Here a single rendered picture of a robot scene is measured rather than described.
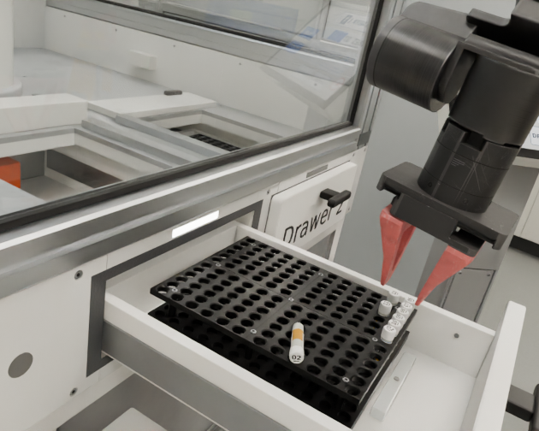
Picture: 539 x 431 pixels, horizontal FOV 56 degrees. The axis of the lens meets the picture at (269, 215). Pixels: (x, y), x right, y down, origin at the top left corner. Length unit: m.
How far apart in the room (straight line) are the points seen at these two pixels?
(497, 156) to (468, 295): 1.14
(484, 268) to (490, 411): 1.07
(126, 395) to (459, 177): 0.44
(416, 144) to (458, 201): 1.81
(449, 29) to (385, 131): 1.83
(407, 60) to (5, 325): 0.36
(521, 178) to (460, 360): 0.85
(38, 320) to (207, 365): 0.14
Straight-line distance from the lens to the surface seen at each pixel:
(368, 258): 2.40
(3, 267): 0.41
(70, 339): 0.49
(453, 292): 1.48
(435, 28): 0.43
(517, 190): 1.42
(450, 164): 0.40
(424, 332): 0.62
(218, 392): 0.45
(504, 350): 0.52
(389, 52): 0.41
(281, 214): 0.71
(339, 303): 0.55
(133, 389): 0.65
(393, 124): 2.23
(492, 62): 0.39
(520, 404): 0.49
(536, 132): 1.30
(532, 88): 0.39
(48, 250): 0.42
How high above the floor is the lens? 1.18
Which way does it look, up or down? 23 degrees down
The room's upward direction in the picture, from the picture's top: 11 degrees clockwise
